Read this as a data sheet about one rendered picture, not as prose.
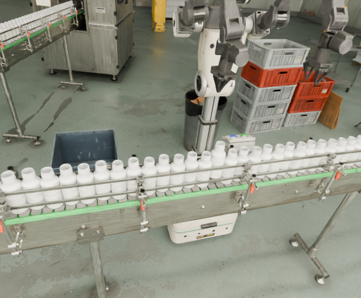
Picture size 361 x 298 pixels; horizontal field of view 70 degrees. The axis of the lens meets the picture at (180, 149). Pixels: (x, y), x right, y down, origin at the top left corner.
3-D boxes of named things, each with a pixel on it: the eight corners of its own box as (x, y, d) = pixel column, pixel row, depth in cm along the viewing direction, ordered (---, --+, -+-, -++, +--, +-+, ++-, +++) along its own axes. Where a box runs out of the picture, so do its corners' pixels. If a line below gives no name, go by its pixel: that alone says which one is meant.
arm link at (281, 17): (273, 14, 141) (265, 13, 139) (286, 6, 131) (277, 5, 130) (274, 32, 142) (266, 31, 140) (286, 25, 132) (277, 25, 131)
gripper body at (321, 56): (315, 60, 117) (322, 43, 113) (332, 68, 109) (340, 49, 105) (303, 60, 115) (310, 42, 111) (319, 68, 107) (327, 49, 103)
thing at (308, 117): (283, 128, 370) (288, 113, 357) (266, 113, 401) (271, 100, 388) (316, 123, 389) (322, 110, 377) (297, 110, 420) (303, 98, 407)
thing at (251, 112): (248, 121, 329) (253, 105, 316) (231, 106, 358) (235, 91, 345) (286, 116, 351) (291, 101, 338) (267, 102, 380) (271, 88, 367)
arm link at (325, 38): (331, 29, 108) (320, 29, 106) (344, 33, 102) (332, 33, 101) (324, 47, 112) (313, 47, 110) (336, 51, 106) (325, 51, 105)
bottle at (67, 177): (61, 198, 99) (53, 165, 90) (77, 192, 103) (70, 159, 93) (67, 208, 96) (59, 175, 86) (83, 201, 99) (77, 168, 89)
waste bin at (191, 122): (185, 159, 289) (192, 107, 251) (174, 137, 323) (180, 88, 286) (222, 155, 301) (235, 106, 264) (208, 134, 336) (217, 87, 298)
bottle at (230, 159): (233, 180, 118) (242, 150, 108) (228, 187, 113) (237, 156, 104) (221, 174, 120) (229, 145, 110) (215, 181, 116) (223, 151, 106)
